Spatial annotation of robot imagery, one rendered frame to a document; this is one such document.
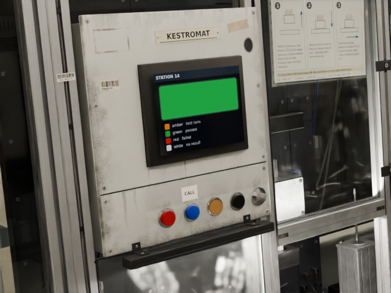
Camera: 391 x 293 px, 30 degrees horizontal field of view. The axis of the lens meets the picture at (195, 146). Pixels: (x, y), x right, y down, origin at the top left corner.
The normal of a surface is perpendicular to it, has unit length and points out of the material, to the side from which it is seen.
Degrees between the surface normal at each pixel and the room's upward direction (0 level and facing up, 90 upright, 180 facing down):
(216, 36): 90
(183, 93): 90
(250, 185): 90
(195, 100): 90
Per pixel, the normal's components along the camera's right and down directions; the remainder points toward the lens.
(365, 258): 0.58, 0.06
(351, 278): -0.81, 0.14
